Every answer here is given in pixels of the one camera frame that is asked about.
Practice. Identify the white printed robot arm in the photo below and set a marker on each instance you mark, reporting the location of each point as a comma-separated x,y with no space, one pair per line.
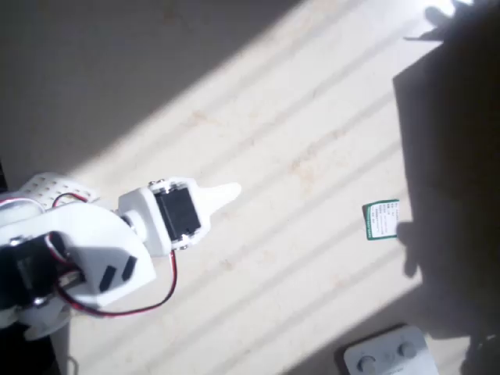
90,234

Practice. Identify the white perforated base plate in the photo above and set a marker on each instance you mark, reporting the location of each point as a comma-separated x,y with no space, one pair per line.
47,183

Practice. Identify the white device with two knobs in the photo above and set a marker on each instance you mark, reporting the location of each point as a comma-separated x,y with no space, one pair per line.
386,355

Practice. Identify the green bordered paper label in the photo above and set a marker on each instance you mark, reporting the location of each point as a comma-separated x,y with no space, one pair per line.
381,220

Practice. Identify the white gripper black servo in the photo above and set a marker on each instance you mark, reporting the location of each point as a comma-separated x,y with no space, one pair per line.
177,214

